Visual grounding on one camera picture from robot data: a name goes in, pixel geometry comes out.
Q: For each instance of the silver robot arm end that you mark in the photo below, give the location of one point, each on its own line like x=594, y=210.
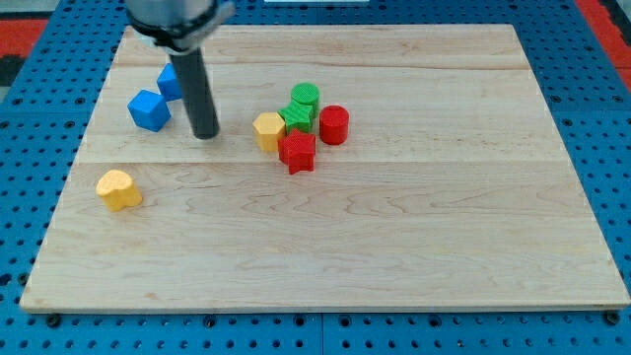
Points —
x=177, y=26

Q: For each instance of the yellow hexagon block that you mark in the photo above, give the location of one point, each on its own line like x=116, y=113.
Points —
x=269, y=128

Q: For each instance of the blue triangle block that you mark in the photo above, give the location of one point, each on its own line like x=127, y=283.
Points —
x=168, y=84

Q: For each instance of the blue cube block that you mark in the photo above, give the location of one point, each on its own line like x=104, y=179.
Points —
x=149, y=111

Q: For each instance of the red star block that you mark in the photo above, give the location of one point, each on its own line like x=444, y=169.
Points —
x=297, y=151

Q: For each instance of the light wooden board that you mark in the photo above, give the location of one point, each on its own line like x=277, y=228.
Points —
x=453, y=191

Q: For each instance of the red cylinder block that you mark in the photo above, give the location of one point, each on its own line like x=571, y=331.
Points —
x=333, y=125

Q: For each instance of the green star block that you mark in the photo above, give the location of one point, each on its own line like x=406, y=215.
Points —
x=297, y=116

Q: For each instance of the green cylinder block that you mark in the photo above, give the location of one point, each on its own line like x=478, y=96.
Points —
x=306, y=94

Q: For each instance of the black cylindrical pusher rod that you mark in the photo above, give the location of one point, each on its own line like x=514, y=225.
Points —
x=196, y=94

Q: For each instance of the yellow heart block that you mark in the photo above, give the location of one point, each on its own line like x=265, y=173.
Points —
x=118, y=190

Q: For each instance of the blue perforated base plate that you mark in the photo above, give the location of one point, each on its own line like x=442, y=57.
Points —
x=578, y=57

